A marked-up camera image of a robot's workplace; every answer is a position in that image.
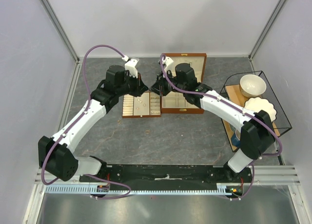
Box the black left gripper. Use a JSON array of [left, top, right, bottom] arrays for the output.
[[117, 71, 149, 97]]

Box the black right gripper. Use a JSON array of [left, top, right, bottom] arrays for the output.
[[149, 70, 186, 97]]

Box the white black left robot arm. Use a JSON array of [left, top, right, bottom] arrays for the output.
[[38, 60, 148, 182]]

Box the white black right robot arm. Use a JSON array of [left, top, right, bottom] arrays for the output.
[[150, 59, 279, 182]]

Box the small brown jewelry tray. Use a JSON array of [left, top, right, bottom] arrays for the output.
[[122, 92, 161, 118]]

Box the large brown jewelry box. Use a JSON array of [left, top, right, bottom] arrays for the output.
[[159, 53, 207, 114]]

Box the wooden rack base board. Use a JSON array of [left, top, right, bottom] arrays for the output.
[[221, 84, 278, 152]]

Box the light blue oblong plate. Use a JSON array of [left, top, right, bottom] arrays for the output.
[[228, 123, 236, 133]]

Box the white bowl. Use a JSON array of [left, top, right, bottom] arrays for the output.
[[239, 74, 267, 98]]

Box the blue cup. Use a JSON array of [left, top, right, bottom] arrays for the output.
[[231, 129, 241, 148]]

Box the white scalloped dish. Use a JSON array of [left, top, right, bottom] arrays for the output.
[[244, 97, 277, 122]]

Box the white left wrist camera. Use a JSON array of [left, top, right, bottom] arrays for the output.
[[122, 56, 139, 78]]

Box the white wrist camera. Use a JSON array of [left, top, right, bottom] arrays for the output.
[[159, 54, 174, 77], [122, 56, 139, 78]]

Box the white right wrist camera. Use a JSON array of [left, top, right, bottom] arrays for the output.
[[159, 54, 174, 77]]

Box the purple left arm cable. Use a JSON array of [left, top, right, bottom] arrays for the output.
[[40, 44, 132, 200]]

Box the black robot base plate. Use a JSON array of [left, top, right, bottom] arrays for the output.
[[96, 164, 253, 190]]

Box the left aluminium frame post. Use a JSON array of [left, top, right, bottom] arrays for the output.
[[39, 0, 80, 63]]

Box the aluminium frame post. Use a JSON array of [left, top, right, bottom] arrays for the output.
[[39, 0, 80, 63], [248, 0, 288, 61]]

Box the black wire rack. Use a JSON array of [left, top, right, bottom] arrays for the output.
[[220, 71, 292, 137]]

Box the light blue cable duct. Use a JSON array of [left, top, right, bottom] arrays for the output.
[[45, 184, 238, 195]]

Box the right aluminium frame post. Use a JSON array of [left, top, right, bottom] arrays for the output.
[[248, 0, 288, 61]]

